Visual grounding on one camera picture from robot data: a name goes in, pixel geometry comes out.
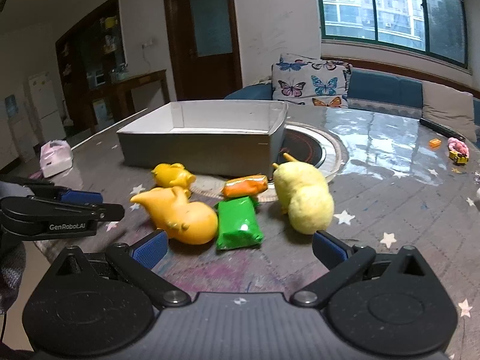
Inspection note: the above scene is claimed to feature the pink plastic bag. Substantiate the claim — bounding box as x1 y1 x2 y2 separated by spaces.
39 140 74 178

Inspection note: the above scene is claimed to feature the black remote control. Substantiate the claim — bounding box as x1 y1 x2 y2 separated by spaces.
419 117 468 143

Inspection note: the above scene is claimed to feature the large yellow rubber toy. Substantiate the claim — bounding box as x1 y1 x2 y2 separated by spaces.
130 186 219 246

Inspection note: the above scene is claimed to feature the white fridge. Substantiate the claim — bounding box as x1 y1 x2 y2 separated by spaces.
28 69 67 142

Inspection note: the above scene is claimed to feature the person's left forearm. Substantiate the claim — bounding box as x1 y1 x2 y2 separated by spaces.
0 232 27 316

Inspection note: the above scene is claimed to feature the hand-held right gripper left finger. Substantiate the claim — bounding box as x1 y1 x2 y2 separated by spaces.
52 230 192 310

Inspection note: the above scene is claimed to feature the beige cushion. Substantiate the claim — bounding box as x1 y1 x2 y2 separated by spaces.
421 81 479 143

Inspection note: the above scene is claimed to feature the pink toy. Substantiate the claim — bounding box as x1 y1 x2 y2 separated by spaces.
447 137 469 156

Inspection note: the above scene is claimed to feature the blue sofa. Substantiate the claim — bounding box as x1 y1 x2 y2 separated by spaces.
224 68 480 121

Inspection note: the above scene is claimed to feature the white water dispenser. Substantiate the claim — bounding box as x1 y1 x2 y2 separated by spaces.
0 94 36 166

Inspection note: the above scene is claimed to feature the dark wooden side table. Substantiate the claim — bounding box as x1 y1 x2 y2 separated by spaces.
110 69 171 121

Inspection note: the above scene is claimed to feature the white drawer box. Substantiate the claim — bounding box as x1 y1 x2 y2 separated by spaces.
116 100 289 179

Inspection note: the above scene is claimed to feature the green framed window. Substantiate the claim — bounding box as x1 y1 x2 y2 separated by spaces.
315 0 474 73

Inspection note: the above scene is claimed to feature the dark wooden display cabinet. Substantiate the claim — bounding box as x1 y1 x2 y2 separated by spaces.
55 0 130 121

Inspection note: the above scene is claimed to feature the grey star print tablecloth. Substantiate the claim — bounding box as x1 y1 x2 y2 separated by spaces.
0 104 480 360

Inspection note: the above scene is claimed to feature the small yellow pig toy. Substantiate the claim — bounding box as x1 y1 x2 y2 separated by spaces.
151 163 196 189

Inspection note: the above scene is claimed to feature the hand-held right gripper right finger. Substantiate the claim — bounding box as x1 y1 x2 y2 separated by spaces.
290 231 433 309

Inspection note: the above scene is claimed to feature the butterfly print cushion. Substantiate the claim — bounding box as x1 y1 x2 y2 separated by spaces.
272 53 353 109

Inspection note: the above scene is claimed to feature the yellow plush chick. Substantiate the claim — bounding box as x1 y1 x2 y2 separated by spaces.
272 152 335 235

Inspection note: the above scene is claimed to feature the dark wooden door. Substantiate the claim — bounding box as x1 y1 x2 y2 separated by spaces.
162 0 243 102

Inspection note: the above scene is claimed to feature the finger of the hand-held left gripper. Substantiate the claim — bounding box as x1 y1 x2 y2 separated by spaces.
52 187 104 205
87 202 125 223

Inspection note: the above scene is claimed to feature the round black induction cooker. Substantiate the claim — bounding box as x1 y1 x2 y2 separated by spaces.
275 124 351 185

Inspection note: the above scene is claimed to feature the green snack packet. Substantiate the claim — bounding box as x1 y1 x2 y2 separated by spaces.
214 196 264 250

